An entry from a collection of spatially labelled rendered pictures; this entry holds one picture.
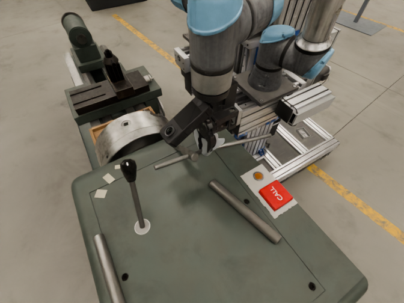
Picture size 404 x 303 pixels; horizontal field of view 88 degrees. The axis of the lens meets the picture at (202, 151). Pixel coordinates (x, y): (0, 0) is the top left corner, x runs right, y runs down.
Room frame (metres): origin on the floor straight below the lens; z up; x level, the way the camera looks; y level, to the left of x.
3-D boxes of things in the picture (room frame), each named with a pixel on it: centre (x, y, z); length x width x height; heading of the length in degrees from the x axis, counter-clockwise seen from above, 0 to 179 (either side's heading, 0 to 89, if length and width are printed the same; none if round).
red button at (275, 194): (0.22, -0.18, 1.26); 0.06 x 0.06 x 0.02; 31
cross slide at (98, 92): (1.03, 0.55, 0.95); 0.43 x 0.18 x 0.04; 121
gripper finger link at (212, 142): (0.30, -0.01, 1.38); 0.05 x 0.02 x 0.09; 31
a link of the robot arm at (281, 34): (0.82, -0.29, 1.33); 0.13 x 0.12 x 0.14; 47
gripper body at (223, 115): (0.34, -0.02, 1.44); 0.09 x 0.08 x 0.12; 121
